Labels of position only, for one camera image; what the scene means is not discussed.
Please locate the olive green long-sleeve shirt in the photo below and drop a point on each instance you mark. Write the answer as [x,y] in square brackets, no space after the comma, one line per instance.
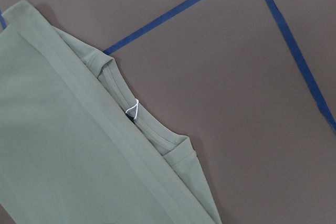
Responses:
[77,146]

